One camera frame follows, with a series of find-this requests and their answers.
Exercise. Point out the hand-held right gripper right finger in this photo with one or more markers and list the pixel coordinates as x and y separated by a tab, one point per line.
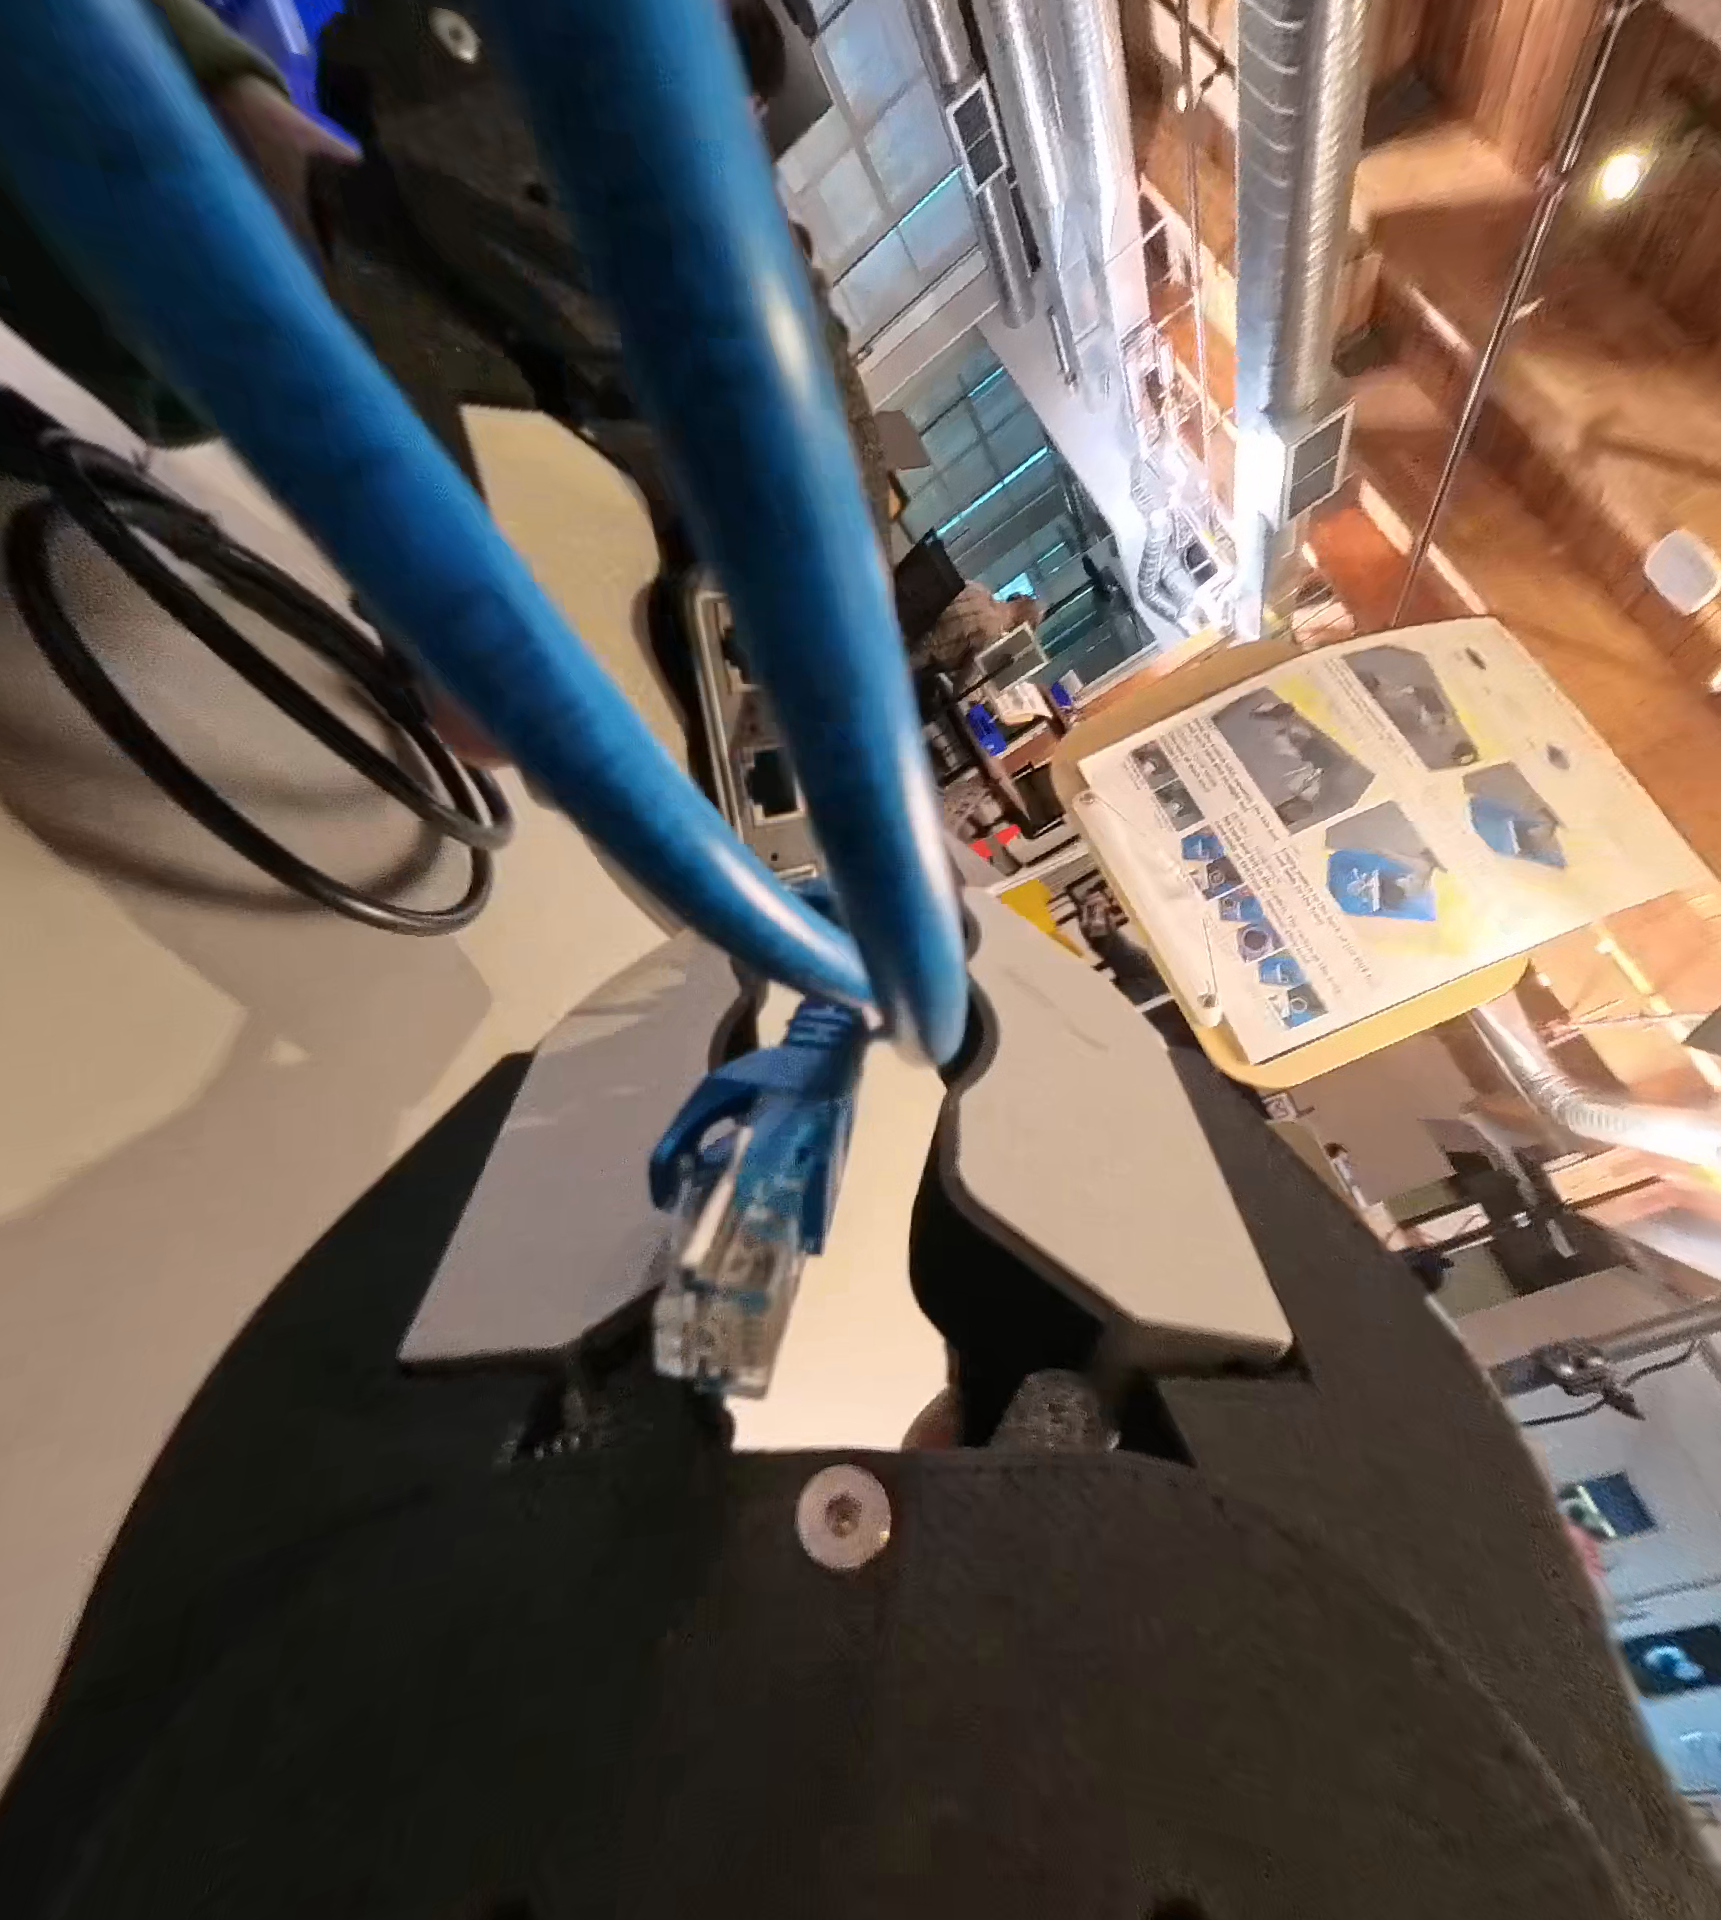
1098	1184

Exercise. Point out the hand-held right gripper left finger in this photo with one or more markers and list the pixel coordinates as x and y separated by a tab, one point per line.
546	1198

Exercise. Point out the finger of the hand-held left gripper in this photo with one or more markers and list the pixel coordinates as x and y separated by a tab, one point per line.
558	478

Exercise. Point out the grey metal pole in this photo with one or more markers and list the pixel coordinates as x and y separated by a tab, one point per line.
1674	1328

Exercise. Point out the silver air duct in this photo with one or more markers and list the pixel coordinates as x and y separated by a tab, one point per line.
1298	197
1025	120

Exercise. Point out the wooden board with instruction sheet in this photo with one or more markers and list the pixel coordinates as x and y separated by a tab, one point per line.
1404	843

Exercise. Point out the thin metal rod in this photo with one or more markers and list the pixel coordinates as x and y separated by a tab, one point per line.
1517	309

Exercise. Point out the black ethernet port adapter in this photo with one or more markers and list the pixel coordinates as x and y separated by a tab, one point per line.
741	704

